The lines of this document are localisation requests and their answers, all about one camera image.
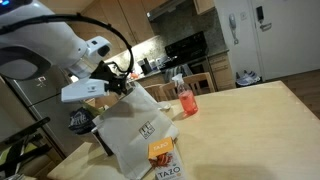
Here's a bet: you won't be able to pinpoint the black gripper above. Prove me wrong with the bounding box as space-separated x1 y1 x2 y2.
90 61 131 95

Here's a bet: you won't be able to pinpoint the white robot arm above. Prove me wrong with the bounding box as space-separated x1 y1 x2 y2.
0 0 132 102

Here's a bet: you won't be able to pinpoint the white canvas tote bag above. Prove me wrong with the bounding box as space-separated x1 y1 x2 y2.
93 82 179 180

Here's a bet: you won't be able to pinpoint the dark blue snack bag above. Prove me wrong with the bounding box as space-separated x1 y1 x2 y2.
68 107 95 135

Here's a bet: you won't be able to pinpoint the wooden dining chair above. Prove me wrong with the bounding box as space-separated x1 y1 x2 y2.
160 72 215 100
145 84 167 102

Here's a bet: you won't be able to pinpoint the dark brown tumbler cup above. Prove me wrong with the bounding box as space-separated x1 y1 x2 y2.
91 128 114 156

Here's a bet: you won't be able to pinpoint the wooden upper cabinets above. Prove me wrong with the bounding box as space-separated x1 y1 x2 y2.
40 0 155 58

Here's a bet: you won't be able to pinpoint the pink liquid spray bottle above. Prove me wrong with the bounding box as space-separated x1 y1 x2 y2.
172 73 198 115

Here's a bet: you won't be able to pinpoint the black kitchen stove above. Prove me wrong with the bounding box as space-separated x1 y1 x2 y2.
160 31 211 83

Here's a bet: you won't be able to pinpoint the orange white Tazo tea carton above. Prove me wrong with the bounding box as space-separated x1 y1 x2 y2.
148 137 187 180

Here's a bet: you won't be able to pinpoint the range hood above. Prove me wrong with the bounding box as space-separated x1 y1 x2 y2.
146 0 185 22

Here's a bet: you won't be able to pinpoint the stainless steel refrigerator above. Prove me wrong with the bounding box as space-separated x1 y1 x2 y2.
5 66 83 156

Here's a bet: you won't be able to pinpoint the wooden drawer cabinet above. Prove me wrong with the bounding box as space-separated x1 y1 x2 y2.
209 53 235 91

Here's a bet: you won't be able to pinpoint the black equipment stand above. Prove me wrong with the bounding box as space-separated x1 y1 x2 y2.
0 117 51 178

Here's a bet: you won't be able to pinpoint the pair of sneakers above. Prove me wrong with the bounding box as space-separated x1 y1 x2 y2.
236 71 261 86

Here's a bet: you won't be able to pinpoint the white entry door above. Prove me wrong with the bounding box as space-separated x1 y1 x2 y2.
250 0 320 80

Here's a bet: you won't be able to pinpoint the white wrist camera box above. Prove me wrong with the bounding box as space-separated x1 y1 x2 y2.
61 78 109 102

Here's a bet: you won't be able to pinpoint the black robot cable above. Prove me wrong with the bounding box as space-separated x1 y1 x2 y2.
0 13 135 79

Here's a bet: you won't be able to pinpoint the white wall phone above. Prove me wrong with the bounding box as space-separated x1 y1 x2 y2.
229 13 239 45

